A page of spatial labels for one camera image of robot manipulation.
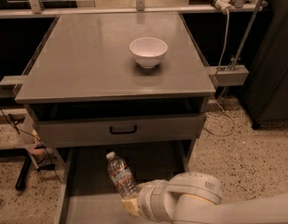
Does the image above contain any clear plastic water bottle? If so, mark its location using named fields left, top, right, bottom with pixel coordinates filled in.
left=106, top=151, right=137, bottom=199

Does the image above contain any grey drawer cabinet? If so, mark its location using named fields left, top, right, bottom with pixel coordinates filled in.
left=14, top=11, right=216, bottom=224

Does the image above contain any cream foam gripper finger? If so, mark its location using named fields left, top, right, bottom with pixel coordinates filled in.
left=121, top=197, right=141, bottom=217

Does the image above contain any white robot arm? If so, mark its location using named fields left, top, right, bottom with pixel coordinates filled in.
left=122, top=172, right=288, bottom=224

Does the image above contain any grey top drawer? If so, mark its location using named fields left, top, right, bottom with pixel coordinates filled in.
left=34, top=114, right=206, bottom=147

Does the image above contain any white ceramic bowl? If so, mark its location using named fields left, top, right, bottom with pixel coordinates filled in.
left=130, top=37, right=168, bottom=69

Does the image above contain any diagonal metal rod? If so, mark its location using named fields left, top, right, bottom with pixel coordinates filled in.
left=227, top=0, right=263, bottom=71

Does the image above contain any white power cable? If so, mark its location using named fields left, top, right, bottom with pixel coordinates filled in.
left=202, top=8, right=237, bottom=138

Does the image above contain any black floor cable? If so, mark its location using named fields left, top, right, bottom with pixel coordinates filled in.
left=0, top=105, right=63, bottom=184

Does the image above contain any grey left side bracket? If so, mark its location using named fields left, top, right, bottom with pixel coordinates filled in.
left=0, top=76, right=26, bottom=99

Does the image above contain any black drawer handle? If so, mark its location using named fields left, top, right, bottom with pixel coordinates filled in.
left=109, top=125, right=137, bottom=135

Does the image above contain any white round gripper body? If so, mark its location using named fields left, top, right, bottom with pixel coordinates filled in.
left=136, top=179, right=176, bottom=222

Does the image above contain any dark cabinet at right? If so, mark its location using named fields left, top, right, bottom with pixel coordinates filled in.
left=240, top=0, right=288, bottom=130

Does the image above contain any black cylindrical leg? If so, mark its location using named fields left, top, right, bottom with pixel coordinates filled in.
left=15, top=157, right=32, bottom=191

